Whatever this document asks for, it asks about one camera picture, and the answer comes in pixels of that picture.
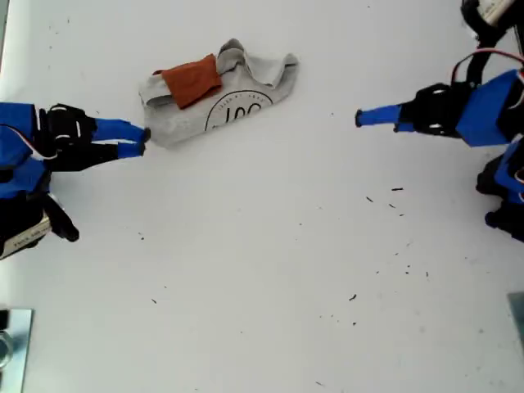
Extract grey t-shirt with brown sleeves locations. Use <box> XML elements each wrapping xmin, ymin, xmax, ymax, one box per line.
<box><xmin>138</xmin><ymin>38</ymin><xmax>300</xmax><ymax>151</ymax></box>

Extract red and white wire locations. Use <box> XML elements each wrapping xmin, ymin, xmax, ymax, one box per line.
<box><xmin>18</xmin><ymin>129</ymin><xmax>59</xmax><ymax>161</ymax></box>
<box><xmin>452</xmin><ymin>47</ymin><xmax>524</xmax><ymax>85</ymax></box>

